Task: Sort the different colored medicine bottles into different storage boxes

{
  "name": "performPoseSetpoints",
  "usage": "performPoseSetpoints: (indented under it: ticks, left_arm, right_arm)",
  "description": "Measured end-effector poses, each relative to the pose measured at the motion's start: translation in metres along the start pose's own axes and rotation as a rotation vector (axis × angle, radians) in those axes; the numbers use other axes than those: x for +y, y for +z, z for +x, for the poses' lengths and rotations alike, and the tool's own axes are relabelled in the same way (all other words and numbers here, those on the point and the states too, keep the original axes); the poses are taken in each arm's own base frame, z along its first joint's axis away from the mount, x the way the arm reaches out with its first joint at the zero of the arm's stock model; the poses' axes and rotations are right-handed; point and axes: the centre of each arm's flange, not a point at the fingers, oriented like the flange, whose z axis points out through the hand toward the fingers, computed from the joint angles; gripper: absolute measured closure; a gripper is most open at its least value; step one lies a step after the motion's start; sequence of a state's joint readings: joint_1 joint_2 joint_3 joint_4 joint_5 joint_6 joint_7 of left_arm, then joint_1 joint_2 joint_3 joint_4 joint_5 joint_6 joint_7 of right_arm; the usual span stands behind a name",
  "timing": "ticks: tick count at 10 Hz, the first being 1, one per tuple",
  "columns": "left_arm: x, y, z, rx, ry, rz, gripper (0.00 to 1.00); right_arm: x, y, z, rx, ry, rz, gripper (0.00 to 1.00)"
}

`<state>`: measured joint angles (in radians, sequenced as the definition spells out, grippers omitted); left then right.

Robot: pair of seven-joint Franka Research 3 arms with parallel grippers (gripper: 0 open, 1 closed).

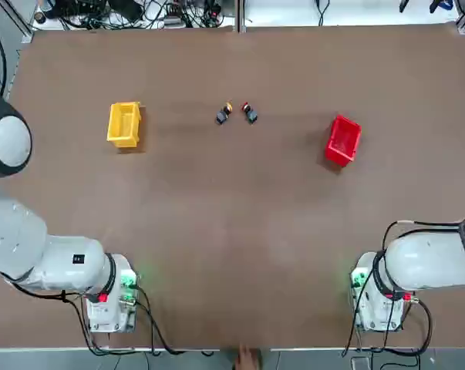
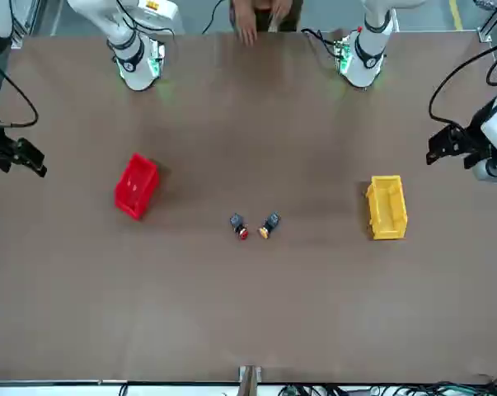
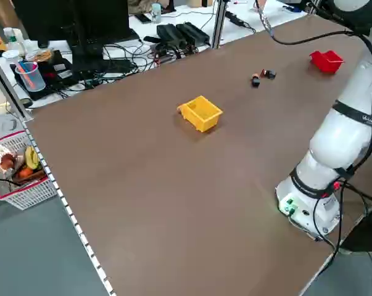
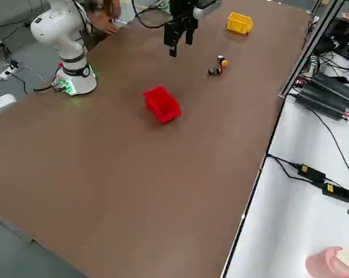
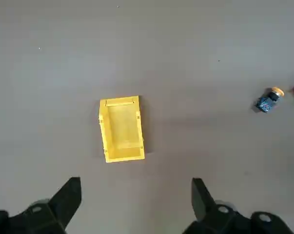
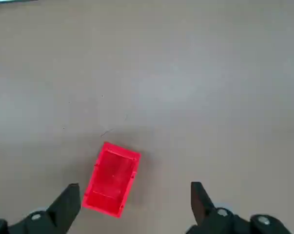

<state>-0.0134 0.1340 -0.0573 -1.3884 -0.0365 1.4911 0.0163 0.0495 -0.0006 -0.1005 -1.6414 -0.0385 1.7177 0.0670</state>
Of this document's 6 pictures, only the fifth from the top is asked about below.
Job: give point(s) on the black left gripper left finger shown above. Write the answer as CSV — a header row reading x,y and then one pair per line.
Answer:
x,y
51,214

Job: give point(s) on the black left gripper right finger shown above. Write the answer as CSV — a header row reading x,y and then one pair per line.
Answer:
x,y
217,219

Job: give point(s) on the yellow-capped dark medicine bottle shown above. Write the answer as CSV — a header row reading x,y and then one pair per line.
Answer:
x,y
267,103

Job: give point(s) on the yellow plastic storage box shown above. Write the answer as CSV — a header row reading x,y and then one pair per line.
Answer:
x,y
122,131

